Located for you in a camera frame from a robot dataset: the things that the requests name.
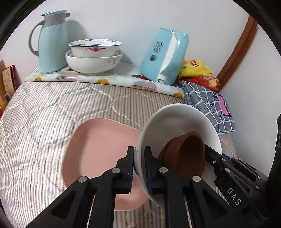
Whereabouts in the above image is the light blue electric kettle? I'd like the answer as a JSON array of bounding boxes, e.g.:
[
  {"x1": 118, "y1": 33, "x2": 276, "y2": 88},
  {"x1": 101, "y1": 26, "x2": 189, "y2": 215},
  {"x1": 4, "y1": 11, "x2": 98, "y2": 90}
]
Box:
[{"x1": 140, "y1": 28, "x2": 189, "y2": 85}]

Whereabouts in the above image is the brown clay bowl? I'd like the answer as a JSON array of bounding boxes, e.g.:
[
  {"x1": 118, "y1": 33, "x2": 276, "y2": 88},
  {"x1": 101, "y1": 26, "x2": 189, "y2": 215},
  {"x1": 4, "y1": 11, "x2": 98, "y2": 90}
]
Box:
[
  {"x1": 161, "y1": 131, "x2": 205, "y2": 179},
  {"x1": 158, "y1": 136, "x2": 181, "y2": 162}
]

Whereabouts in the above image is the blue patterned porcelain bowl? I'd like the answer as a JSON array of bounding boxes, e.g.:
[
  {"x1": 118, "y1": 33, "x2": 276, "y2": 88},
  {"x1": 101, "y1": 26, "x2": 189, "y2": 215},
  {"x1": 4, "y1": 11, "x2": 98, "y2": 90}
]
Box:
[{"x1": 68, "y1": 38, "x2": 122, "y2": 58}]

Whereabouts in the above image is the patterned cardboard box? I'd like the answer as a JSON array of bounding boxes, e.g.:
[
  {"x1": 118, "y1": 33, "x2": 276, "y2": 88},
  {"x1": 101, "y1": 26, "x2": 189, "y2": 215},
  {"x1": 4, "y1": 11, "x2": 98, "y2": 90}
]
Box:
[{"x1": 2, "y1": 65, "x2": 21, "y2": 98}]

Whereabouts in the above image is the brown wooden door frame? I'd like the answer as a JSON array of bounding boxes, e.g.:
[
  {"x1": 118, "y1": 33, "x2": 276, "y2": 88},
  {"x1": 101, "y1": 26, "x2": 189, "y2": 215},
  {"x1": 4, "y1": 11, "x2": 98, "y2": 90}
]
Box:
[{"x1": 217, "y1": 16, "x2": 259, "y2": 91}]

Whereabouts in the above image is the large white porcelain bowl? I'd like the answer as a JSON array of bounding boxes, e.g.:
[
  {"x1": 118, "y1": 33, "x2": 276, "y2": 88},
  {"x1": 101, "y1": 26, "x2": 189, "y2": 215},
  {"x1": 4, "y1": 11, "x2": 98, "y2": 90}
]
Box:
[{"x1": 65, "y1": 49, "x2": 123, "y2": 75}]

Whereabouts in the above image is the red chips bag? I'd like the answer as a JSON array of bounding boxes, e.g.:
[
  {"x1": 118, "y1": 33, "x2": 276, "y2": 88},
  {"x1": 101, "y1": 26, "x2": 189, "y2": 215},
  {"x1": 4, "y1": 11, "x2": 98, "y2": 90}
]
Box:
[{"x1": 183, "y1": 76, "x2": 221, "y2": 92}]

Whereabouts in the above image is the striped quilted table cover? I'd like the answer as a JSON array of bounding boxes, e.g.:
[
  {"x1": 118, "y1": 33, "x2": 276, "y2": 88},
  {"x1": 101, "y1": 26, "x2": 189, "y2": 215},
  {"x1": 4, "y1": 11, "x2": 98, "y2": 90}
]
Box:
[{"x1": 1, "y1": 82, "x2": 182, "y2": 227}]

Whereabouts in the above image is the brown paper bag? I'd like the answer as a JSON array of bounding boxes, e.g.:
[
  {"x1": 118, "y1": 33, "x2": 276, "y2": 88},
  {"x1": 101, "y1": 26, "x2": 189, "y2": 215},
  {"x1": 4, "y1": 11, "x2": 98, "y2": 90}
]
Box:
[{"x1": 0, "y1": 60, "x2": 9, "y2": 114}]

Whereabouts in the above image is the grey checked folded cloth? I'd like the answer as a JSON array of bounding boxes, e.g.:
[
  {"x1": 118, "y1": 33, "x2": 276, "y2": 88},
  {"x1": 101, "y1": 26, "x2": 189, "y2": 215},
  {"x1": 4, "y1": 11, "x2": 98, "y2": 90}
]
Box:
[{"x1": 181, "y1": 82, "x2": 236, "y2": 134}]

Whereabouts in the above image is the pink square plate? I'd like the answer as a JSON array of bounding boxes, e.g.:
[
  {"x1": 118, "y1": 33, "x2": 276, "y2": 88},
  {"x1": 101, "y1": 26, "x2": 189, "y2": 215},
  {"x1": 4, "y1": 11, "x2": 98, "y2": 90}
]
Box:
[{"x1": 61, "y1": 118, "x2": 151, "y2": 212}]

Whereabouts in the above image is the light blue thermos jug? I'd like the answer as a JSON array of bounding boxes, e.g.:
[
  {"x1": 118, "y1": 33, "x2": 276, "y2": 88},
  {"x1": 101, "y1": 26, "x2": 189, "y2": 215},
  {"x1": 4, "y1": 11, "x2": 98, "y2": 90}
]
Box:
[{"x1": 29, "y1": 10, "x2": 70, "y2": 74}]

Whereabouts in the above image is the yellow chips bag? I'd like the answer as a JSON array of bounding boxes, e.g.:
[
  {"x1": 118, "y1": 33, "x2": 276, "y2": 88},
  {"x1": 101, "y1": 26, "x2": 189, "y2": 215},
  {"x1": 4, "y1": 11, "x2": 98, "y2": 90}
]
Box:
[{"x1": 179, "y1": 60, "x2": 214, "y2": 78}]

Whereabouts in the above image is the white ceramic bowl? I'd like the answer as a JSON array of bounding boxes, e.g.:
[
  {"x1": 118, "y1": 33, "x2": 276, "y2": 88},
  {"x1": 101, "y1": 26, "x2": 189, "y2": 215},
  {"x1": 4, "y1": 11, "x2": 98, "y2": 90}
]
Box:
[{"x1": 134, "y1": 103, "x2": 222, "y2": 209}]

